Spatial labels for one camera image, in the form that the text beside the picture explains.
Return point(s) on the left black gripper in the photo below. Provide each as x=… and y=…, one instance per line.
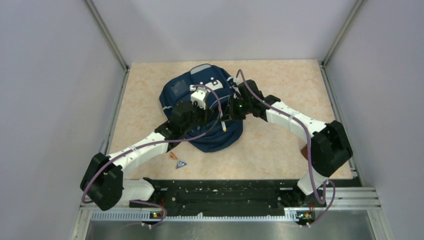
x=206, y=114

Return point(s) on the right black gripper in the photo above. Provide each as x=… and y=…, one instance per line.
x=230, y=112

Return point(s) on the navy blue student backpack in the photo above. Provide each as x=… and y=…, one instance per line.
x=218, y=79

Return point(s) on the small orange eraser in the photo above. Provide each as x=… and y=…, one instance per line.
x=173, y=156

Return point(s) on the blue triangular eraser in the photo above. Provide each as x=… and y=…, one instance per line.
x=180, y=164

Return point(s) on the white yellow marker pen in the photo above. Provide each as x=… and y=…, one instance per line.
x=223, y=124

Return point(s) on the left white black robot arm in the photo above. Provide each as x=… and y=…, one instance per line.
x=103, y=181

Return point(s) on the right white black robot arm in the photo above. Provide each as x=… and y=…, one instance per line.
x=327, y=145

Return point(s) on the brown leather pouch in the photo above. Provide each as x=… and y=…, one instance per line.
x=304, y=152

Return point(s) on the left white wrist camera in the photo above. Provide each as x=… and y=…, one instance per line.
x=199, y=95

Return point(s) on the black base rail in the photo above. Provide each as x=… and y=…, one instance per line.
x=229, y=198

